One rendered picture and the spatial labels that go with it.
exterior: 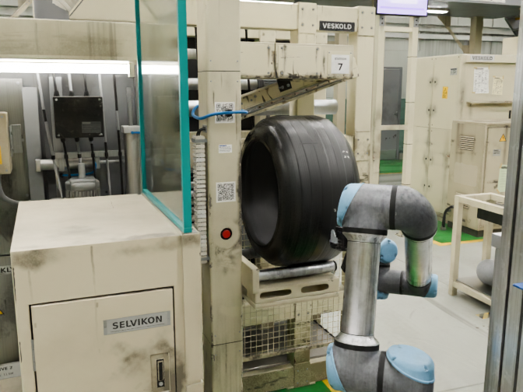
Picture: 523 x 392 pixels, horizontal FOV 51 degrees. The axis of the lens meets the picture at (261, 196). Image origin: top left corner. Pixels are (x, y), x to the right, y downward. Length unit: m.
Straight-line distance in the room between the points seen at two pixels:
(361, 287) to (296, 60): 1.23
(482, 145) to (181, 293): 5.27
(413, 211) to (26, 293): 0.91
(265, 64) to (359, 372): 1.36
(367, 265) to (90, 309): 0.67
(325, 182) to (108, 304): 0.97
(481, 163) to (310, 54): 4.15
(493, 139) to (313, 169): 4.55
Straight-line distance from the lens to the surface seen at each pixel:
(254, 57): 2.32
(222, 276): 2.11
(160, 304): 1.29
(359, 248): 1.42
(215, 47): 1.99
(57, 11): 2.20
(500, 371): 1.42
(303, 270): 2.14
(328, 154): 1.99
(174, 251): 1.26
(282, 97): 2.51
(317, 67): 2.43
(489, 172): 6.39
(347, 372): 1.45
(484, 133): 6.29
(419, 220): 1.43
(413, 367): 1.42
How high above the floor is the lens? 1.59
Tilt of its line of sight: 11 degrees down
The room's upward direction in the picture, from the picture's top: straight up
